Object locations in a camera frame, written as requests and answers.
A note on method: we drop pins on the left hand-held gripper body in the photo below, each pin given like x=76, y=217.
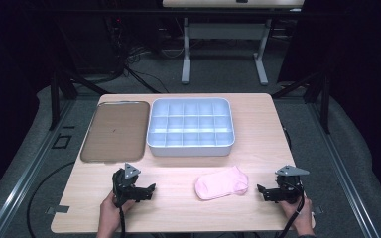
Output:
x=123, y=185

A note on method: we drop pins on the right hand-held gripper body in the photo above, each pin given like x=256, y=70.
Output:
x=287, y=186

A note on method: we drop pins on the pink sock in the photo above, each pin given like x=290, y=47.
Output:
x=221, y=183

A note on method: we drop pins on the person's left hand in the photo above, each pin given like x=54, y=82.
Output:
x=109, y=211

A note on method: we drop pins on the person's right hand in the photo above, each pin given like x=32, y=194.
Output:
x=300, y=216

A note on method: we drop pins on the brown metal tray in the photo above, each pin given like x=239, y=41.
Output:
x=116, y=131

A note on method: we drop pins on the grey tape piece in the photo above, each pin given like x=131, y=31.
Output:
x=58, y=209

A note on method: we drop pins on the white compartment storage box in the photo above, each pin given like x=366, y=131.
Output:
x=190, y=127

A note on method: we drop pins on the black metal stand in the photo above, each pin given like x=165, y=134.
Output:
x=325, y=99
x=55, y=99

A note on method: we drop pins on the dark curtain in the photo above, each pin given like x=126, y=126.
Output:
x=10, y=82
x=363, y=66

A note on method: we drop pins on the white-framed desk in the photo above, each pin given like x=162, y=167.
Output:
x=225, y=31

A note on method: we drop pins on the black horizontal bar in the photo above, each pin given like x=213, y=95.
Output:
x=178, y=12

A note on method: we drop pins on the aluminium floor rail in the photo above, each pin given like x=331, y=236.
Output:
x=26, y=172
x=344, y=175

